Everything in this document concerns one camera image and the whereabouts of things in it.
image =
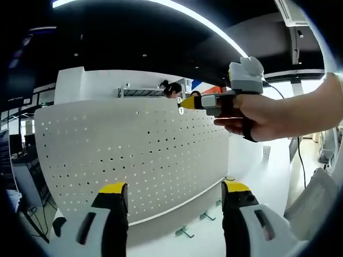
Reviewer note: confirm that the ceiling air conditioner unit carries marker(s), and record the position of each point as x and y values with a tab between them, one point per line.
292	13

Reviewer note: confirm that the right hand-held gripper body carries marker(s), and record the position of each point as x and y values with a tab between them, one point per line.
245	80

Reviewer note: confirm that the metal shelving unit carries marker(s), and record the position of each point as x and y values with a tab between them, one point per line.
139	92

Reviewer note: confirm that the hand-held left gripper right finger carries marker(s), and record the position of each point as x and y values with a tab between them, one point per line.
241	227

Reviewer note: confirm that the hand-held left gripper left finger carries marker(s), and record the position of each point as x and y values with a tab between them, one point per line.
107	230

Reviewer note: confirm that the person's right hand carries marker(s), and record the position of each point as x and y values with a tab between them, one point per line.
257	112

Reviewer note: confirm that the white perforated mounting plate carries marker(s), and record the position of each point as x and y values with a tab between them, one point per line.
120	150

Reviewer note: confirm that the long ceiling light strip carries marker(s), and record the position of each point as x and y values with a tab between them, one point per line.
214	26

